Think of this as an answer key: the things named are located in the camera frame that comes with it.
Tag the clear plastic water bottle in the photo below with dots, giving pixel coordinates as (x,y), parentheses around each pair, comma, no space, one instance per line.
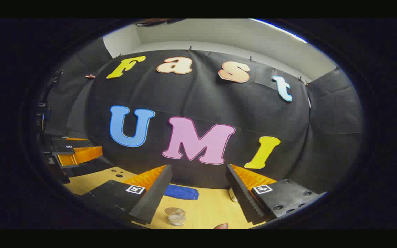
(177,218)

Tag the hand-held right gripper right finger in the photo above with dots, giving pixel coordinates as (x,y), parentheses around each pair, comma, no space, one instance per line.
(240,193)

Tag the black backdrop cloth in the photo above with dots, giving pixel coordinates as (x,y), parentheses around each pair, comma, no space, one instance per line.
(202,93)

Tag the white toaster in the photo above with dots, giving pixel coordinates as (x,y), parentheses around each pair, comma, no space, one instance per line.
(233,195)

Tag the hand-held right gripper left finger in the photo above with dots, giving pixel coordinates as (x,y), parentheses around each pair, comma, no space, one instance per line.
(157,193)

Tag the blue cloth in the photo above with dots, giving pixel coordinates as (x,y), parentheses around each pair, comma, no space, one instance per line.
(182,192)

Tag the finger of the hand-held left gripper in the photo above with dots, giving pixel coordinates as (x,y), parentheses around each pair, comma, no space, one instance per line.
(84,155)
(77,138)

